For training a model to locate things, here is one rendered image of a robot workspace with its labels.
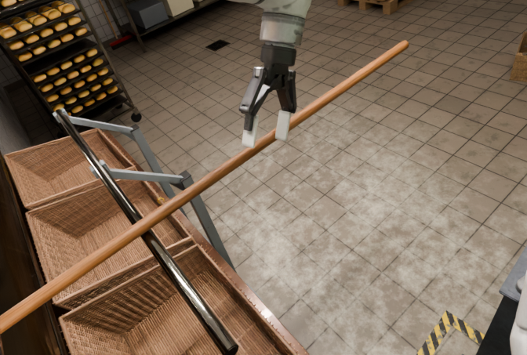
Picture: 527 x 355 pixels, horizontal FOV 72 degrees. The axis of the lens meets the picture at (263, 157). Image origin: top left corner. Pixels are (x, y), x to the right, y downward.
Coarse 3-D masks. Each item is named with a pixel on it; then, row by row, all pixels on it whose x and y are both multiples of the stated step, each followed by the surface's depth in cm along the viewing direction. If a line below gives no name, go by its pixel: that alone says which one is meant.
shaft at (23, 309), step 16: (400, 48) 119; (368, 64) 114; (352, 80) 110; (336, 96) 107; (304, 112) 102; (256, 144) 95; (240, 160) 93; (208, 176) 89; (192, 192) 87; (160, 208) 84; (176, 208) 85; (144, 224) 82; (112, 240) 80; (128, 240) 80; (96, 256) 77; (64, 272) 76; (80, 272) 76; (48, 288) 73; (64, 288) 75; (16, 304) 72; (32, 304) 72; (0, 320) 70; (16, 320) 71
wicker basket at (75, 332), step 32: (192, 256) 135; (128, 288) 121; (160, 288) 131; (224, 288) 135; (64, 320) 109; (96, 320) 118; (128, 320) 127; (160, 320) 130; (192, 320) 128; (224, 320) 126; (256, 320) 119; (96, 352) 109; (128, 352) 123; (160, 352) 122; (192, 352) 120; (256, 352) 116; (288, 352) 105
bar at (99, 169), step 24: (72, 120) 144; (144, 144) 168; (96, 168) 107; (120, 192) 97; (168, 192) 188; (144, 240) 83; (216, 240) 154; (168, 264) 76; (192, 288) 71; (192, 312) 68; (216, 336) 62
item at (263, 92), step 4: (276, 76) 76; (280, 76) 76; (276, 80) 76; (272, 84) 75; (276, 84) 76; (264, 88) 75; (268, 88) 75; (272, 88) 76; (260, 92) 75; (264, 92) 75; (268, 92) 76; (260, 96) 74; (264, 96) 75; (256, 100) 74; (260, 100) 74; (256, 104) 74; (260, 104) 74; (256, 108) 74; (252, 112) 73; (256, 112) 74
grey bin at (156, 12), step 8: (144, 0) 505; (152, 0) 496; (128, 8) 496; (136, 8) 483; (144, 8) 476; (152, 8) 479; (160, 8) 485; (136, 16) 487; (144, 16) 477; (152, 16) 483; (160, 16) 490; (136, 24) 506; (144, 24) 481; (152, 24) 488
